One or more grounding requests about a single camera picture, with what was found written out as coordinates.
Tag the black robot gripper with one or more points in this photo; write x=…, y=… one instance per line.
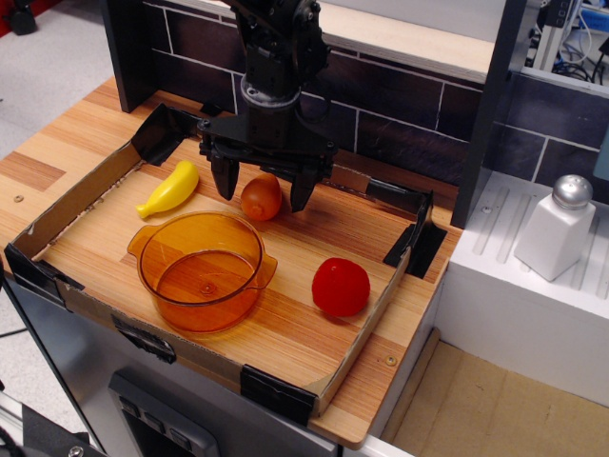
x=270, y=134

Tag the orange toy carrot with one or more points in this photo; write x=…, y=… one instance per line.
x=262, y=198

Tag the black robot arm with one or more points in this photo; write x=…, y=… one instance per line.
x=285, y=50

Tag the orange transparent plastic pot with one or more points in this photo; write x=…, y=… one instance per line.
x=205, y=270

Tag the cardboard fence with black tape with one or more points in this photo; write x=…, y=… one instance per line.
x=286, y=355

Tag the yellow toy banana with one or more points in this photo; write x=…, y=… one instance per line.
x=173, y=191

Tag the red toy tomato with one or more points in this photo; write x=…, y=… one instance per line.
x=340, y=287

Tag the wooden shelf with dark posts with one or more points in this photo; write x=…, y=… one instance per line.
x=409, y=96

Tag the silver toy oven front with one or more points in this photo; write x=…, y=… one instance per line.
x=134, y=403

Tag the white toy sink drainboard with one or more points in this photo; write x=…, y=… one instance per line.
x=495, y=307

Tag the white salt shaker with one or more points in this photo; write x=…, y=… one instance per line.
x=555, y=233

